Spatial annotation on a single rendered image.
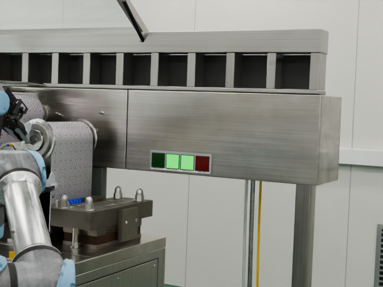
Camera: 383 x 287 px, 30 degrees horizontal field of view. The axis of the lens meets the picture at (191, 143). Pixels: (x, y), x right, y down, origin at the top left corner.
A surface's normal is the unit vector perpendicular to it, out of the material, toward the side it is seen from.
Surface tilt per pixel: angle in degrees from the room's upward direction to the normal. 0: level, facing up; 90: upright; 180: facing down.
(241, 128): 90
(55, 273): 45
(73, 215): 90
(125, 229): 90
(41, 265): 28
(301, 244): 90
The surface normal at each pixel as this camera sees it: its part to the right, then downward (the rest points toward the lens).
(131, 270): 0.89, 0.06
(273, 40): -0.46, 0.03
